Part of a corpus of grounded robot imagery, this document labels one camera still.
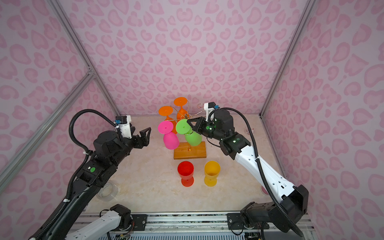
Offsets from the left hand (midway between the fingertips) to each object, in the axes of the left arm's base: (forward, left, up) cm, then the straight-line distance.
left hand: (142, 125), depth 66 cm
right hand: (+1, -20, +2) cm, 20 cm away
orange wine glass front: (+12, -9, -4) cm, 16 cm away
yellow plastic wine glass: (-10, -32, -26) cm, 42 cm away
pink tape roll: (-18, -60, -36) cm, 72 cm away
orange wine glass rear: (+17, -16, -11) cm, 26 cm away
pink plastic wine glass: (+2, -10, -14) cm, 17 cm away
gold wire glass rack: (+10, -19, -5) cm, 22 cm away
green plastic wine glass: (+1, -22, -11) cm, 25 cm away
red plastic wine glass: (-11, -18, -22) cm, 31 cm away
